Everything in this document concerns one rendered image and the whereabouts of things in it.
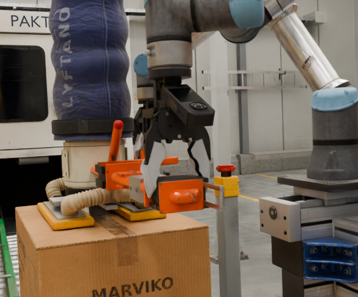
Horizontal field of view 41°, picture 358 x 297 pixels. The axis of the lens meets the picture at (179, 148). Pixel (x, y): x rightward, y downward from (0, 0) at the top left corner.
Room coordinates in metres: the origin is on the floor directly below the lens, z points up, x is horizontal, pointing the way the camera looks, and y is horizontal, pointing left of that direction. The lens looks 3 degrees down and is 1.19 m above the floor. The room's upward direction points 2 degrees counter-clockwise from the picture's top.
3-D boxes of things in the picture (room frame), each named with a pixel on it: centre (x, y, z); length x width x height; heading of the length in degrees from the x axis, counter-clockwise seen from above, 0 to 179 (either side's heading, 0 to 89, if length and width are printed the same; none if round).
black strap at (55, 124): (1.35, 0.23, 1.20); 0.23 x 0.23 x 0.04
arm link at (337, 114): (1.27, -0.41, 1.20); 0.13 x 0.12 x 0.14; 150
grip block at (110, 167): (1.12, 0.14, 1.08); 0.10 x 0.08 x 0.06; 112
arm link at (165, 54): (0.81, 0.01, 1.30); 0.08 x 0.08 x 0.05
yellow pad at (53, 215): (1.32, 0.32, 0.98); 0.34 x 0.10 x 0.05; 22
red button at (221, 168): (1.73, -0.16, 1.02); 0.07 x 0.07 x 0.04
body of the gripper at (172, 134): (0.82, 0.01, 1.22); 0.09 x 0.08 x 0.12; 23
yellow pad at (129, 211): (1.39, 0.15, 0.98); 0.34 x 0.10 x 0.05; 22
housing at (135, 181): (0.92, 0.06, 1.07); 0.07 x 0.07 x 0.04; 22
